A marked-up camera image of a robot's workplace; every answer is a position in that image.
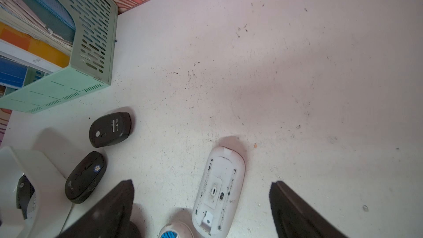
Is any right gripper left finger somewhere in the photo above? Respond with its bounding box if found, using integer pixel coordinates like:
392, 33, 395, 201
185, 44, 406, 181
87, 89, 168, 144
58, 180, 142, 238

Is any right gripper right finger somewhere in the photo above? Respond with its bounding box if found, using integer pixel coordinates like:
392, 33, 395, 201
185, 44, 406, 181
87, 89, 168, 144
269, 181, 346, 238

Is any black mouse bottom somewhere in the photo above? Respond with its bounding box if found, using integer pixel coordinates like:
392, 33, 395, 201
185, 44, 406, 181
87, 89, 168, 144
65, 151, 107, 204

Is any black mouse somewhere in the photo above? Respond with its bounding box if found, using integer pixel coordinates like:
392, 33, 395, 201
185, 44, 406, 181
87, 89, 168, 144
16, 175, 35, 220
65, 151, 107, 204
89, 112, 132, 148

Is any white storage tray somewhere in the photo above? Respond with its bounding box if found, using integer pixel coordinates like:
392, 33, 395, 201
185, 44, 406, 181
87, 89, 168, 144
1, 147, 72, 238

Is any white mouse blue sticker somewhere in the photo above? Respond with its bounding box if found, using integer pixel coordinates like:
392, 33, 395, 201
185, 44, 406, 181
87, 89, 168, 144
159, 221, 194, 238

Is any blue folder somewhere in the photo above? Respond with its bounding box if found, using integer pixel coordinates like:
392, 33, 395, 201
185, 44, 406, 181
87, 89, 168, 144
1, 57, 28, 89

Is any white book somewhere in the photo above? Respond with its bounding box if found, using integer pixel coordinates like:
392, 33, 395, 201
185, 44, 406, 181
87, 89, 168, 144
1, 40, 62, 74

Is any green file organizer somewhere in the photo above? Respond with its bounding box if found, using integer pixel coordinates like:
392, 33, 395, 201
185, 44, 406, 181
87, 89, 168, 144
1, 0, 118, 113

